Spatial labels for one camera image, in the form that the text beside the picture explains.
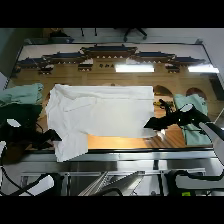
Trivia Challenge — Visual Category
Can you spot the dark green garment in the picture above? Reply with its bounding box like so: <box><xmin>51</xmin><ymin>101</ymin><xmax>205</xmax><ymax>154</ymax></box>
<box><xmin>0</xmin><ymin>103</ymin><xmax>44</xmax><ymax>135</ymax></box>

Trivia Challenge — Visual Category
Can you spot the silver frame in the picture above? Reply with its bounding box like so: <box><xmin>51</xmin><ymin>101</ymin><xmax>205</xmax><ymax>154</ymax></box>
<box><xmin>0</xmin><ymin>149</ymin><xmax>224</xmax><ymax>197</ymax></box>

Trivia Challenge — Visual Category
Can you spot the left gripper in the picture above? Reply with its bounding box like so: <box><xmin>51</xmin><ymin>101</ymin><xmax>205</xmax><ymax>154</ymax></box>
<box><xmin>38</xmin><ymin>128</ymin><xmax>63</xmax><ymax>144</ymax></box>

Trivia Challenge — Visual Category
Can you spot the white shirt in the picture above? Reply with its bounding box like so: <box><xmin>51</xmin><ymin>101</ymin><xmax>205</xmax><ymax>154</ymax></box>
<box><xmin>45</xmin><ymin>83</ymin><xmax>156</xmax><ymax>164</ymax></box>

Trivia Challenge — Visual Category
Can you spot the light green garment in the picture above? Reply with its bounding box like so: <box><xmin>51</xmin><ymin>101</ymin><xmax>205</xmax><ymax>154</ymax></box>
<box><xmin>173</xmin><ymin>93</ymin><xmax>213</xmax><ymax>147</ymax></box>
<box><xmin>0</xmin><ymin>82</ymin><xmax>45</xmax><ymax>108</ymax></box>

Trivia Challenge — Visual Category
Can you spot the black cable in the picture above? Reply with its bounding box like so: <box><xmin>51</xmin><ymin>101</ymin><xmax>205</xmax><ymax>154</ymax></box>
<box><xmin>0</xmin><ymin>162</ymin><xmax>23</xmax><ymax>197</ymax></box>

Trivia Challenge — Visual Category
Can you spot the black office chair base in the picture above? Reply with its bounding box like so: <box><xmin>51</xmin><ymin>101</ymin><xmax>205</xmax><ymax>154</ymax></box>
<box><xmin>123</xmin><ymin>27</ymin><xmax>149</xmax><ymax>43</ymax></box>

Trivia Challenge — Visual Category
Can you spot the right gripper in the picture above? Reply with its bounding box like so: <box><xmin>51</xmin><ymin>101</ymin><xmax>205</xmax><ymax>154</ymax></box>
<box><xmin>143</xmin><ymin>115</ymin><xmax>175</xmax><ymax>131</ymax></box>

